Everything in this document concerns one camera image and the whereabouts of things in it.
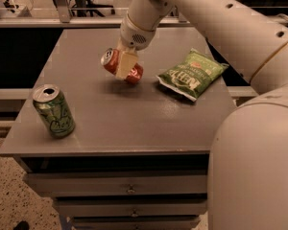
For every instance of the red coke can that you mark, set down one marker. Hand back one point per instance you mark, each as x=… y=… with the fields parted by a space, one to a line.
x=110 y=61

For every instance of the metal railing frame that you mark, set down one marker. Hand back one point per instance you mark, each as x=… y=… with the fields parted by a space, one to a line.
x=54 y=15

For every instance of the green soda can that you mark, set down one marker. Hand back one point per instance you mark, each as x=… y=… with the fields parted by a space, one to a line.
x=53 y=110

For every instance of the bottom grey drawer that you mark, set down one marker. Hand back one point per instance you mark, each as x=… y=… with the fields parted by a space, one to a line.
x=140 y=223

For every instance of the top grey drawer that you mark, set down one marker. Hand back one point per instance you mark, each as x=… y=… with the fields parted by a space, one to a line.
x=116 y=183

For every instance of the grey drawer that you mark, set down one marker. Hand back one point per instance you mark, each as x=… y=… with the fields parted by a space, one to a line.
x=116 y=183
x=140 y=223
x=131 y=207

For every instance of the middle grey drawer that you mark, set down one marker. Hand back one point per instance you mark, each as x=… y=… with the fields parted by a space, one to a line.
x=131 y=207

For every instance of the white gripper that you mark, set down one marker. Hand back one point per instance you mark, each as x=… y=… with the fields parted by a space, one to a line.
x=133 y=34

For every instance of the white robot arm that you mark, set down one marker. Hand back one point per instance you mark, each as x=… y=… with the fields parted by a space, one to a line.
x=247 y=186

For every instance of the green chip bag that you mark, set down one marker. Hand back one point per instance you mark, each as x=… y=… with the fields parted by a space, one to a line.
x=193 y=76

